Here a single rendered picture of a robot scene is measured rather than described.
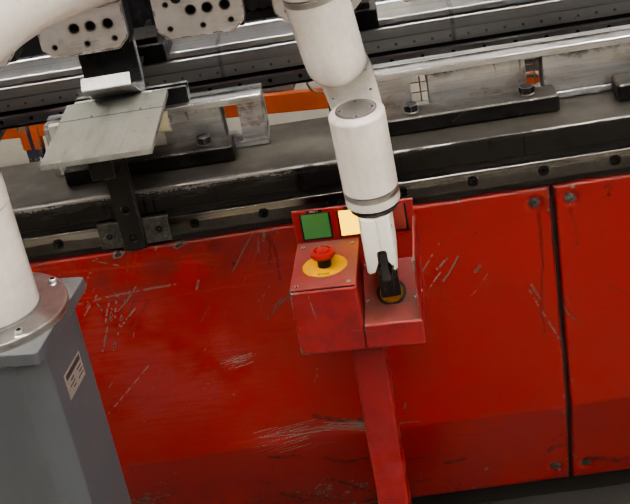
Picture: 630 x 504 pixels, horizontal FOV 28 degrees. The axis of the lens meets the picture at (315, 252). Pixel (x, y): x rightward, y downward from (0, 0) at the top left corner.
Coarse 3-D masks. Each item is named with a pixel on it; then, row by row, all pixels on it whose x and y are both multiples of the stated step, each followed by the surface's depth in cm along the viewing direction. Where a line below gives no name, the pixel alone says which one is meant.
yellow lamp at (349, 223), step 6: (348, 210) 203; (342, 216) 204; (348, 216) 204; (354, 216) 204; (342, 222) 205; (348, 222) 204; (354, 222) 204; (342, 228) 205; (348, 228) 205; (354, 228) 205; (342, 234) 206; (348, 234) 206
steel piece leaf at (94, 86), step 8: (128, 72) 211; (80, 80) 212; (88, 80) 212; (96, 80) 212; (104, 80) 211; (112, 80) 211; (120, 80) 211; (128, 80) 211; (88, 88) 212; (96, 88) 212; (104, 88) 211; (112, 88) 212; (120, 88) 214; (128, 88) 215; (136, 88) 216; (96, 96) 218; (104, 96) 220
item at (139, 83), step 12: (120, 48) 216; (132, 48) 216; (84, 60) 217; (96, 60) 217; (108, 60) 217; (120, 60) 217; (132, 60) 217; (84, 72) 218; (96, 72) 218; (108, 72) 218; (120, 72) 218; (132, 72) 218; (144, 84) 220
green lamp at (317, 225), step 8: (304, 216) 205; (312, 216) 204; (320, 216) 204; (304, 224) 205; (312, 224) 205; (320, 224) 205; (328, 224) 205; (304, 232) 206; (312, 232) 206; (320, 232) 206; (328, 232) 206
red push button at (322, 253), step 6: (324, 246) 199; (330, 246) 199; (312, 252) 198; (318, 252) 197; (324, 252) 197; (330, 252) 197; (312, 258) 197; (318, 258) 197; (324, 258) 196; (330, 258) 197; (318, 264) 198; (324, 264) 198; (330, 264) 199
